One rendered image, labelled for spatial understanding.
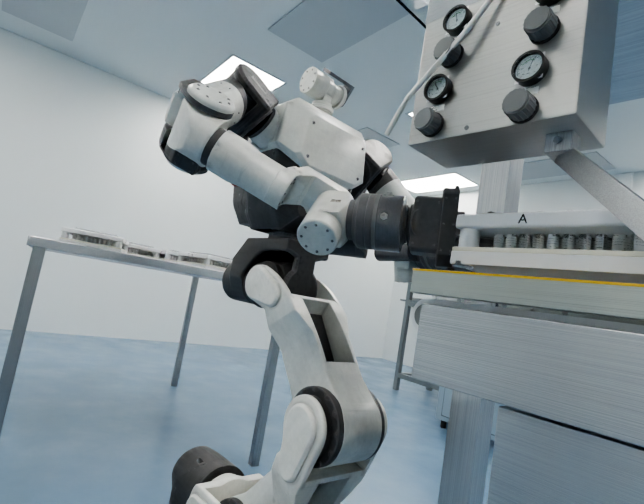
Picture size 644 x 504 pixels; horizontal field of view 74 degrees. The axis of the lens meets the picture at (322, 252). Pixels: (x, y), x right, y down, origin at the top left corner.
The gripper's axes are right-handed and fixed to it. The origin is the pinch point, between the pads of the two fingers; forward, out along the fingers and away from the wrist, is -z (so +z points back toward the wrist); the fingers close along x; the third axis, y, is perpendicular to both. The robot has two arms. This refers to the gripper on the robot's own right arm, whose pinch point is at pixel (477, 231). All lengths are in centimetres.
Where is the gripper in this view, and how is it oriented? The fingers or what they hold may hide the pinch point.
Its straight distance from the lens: 67.1
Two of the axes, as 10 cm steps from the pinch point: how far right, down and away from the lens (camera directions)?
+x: -1.5, 9.8, -1.4
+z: -9.5, -1.1, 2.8
